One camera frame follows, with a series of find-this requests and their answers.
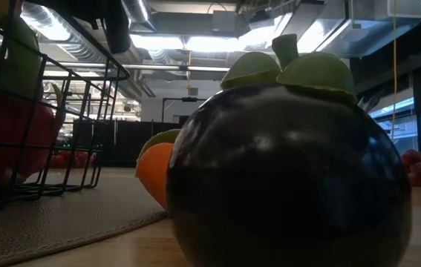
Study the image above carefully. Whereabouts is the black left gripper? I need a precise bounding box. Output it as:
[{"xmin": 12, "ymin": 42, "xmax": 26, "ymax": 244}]
[{"xmin": 27, "ymin": 0, "xmax": 131, "ymax": 55}]

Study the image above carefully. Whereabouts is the three-tangerine cluster with leaves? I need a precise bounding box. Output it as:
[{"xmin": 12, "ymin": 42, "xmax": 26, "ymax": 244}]
[{"xmin": 134, "ymin": 128, "xmax": 182, "ymax": 212}]

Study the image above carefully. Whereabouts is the pink dragon fruit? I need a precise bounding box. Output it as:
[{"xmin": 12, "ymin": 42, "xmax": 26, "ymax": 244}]
[{"xmin": 0, "ymin": 0, "xmax": 66, "ymax": 186}]

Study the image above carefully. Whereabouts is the dark purple mangosteen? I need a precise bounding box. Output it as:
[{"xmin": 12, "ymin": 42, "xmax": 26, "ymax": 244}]
[{"xmin": 165, "ymin": 33, "xmax": 414, "ymax": 267}]

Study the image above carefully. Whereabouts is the round grey placemat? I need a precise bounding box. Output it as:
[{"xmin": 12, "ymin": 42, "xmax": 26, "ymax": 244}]
[{"xmin": 0, "ymin": 167, "xmax": 169, "ymax": 267}]

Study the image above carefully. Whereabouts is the black partition wall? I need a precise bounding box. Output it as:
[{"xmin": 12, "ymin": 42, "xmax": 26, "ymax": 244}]
[{"xmin": 72, "ymin": 118, "xmax": 192, "ymax": 168}]

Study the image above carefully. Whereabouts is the black wire basket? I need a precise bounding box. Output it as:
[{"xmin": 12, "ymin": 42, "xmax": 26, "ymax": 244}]
[{"xmin": 0, "ymin": 0, "xmax": 131, "ymax": 208}]

